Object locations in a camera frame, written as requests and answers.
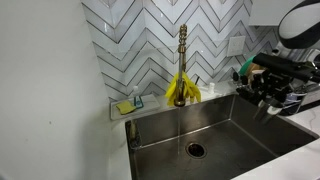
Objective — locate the white sponge tray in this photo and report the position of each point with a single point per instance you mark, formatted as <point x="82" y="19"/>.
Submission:
<point x="150" y="103"/>

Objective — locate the yellow sponge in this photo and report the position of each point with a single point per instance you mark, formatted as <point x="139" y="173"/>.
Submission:
<point x="125" y="107"/>

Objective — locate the yellow rubber gloves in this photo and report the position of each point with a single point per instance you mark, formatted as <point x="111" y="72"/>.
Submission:
<point x="191" y="90"/>

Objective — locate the white upper cabinet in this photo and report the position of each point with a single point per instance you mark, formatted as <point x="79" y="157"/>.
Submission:
<point x="263" y="13"/>

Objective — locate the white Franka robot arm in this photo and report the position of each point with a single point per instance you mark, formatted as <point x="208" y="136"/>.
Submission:
<point x="300" y="23"/>

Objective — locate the wooden plate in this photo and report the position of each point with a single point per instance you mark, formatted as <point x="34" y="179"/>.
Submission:
<point x="255" y="69"/>

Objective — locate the green plate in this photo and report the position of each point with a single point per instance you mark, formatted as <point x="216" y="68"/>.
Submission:
<point x="246" y="65"/>

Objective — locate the gold spring kitchen faucet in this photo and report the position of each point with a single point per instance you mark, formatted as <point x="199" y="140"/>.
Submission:
<point x="181" y="66"/>

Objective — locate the clear soap bottle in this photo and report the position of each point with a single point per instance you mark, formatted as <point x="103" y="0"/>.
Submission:
<point x="137" y="98"/>

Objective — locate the small white bottle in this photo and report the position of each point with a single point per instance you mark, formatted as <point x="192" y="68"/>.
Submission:
<point x="211" y="88"/>

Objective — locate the metal dish drying rack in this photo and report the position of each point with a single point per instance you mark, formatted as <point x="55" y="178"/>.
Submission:
<point x="296" y="100"/>

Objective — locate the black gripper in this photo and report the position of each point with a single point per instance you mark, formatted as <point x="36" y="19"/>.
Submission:
<point x="286" y="66"/>

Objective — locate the sink caddy with brush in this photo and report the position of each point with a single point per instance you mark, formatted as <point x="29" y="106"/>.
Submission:
<point x="134" y="133"/>

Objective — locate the black utensil holder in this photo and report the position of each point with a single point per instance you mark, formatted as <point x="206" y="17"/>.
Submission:
<point x="246" y="90"/>

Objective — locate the sink drain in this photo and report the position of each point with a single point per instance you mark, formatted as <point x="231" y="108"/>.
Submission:
<point x="196" y="150"/>

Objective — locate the stainless steel sink basin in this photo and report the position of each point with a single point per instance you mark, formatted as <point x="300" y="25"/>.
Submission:
<point x="226" y="140"/>

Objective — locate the white wall outlet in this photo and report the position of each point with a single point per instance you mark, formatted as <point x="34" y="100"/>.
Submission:
<point x="236" y="46"/>

